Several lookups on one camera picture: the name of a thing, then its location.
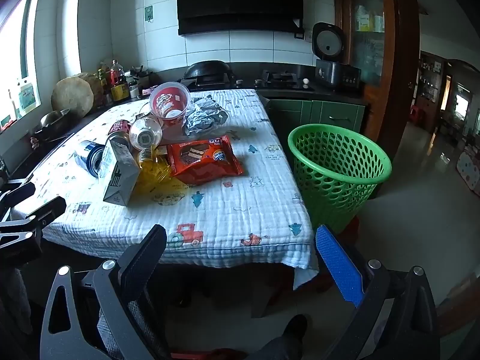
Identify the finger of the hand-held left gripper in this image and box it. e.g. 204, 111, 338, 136
0, 182, 36, 221
0, 196, 67, 267

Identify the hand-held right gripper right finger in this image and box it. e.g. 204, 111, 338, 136
314, 224, 440, 360

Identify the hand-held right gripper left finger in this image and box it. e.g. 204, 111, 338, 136
39, 224, 168, 360

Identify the white and blue can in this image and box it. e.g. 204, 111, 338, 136
74, 140, 109, 177

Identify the green plastic basket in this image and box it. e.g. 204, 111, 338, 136
287, 124, 392, 234

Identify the white grey drink carton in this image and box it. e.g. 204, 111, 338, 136
98, 135, 142, 207

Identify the yellow plastic bottle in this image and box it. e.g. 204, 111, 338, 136
136, 146, 181, 196

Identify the metal bowl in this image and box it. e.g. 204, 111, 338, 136
39, 108, 72, 129

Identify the person's dark shoe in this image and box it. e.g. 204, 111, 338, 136
259, 314, 309, 360

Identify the white printed tablecloth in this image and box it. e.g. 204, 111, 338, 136
35, 89, 319, 291

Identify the round wooden chopping block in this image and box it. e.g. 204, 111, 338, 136
50, 72, 104, 119

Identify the orange snack packet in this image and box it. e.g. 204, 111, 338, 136
166, 135, 246, 186

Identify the red drink can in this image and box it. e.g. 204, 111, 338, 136
109, 119, 132, 138

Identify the clear glass dish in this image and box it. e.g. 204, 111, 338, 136
129, 114, 164, 151

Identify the window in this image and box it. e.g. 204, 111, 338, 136
0, 0, 83, 130

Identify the dark sauce bottle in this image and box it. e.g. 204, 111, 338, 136
97, 62, 111, 106

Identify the green kitchen cabinet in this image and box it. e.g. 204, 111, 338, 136
259, 97, 366, 147

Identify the crumpled silver foil wrapper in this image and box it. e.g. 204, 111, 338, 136
183, 97, 229, 136

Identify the red instant noodle cup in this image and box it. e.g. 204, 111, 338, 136
149, 82, 193, 128

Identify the black rice cooker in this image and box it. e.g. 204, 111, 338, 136
312, 22, 362, 91

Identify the black wok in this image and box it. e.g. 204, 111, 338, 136
184, 60, 231, 83

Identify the black gas stove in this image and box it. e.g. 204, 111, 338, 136
176, 70, 316, 92

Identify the wooden glass door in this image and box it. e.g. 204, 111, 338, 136
332, 0, 421, 144

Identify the black range hood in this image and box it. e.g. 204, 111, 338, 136
166, 0, 317, 37

